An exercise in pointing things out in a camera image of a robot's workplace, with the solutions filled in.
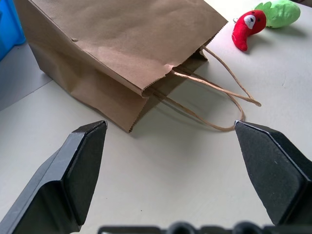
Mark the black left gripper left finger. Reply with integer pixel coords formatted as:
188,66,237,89
0,119,108,234

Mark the red plush toy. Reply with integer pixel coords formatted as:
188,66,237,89
231,10,267,52

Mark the green plush toy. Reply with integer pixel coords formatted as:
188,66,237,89
254,0,301,29

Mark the blue plastic bin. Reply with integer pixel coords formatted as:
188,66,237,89
0,0,26,61

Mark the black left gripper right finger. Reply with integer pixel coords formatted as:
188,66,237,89
233,119,312,226

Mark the brown paper bag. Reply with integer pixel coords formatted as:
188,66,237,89
14,0,262,133

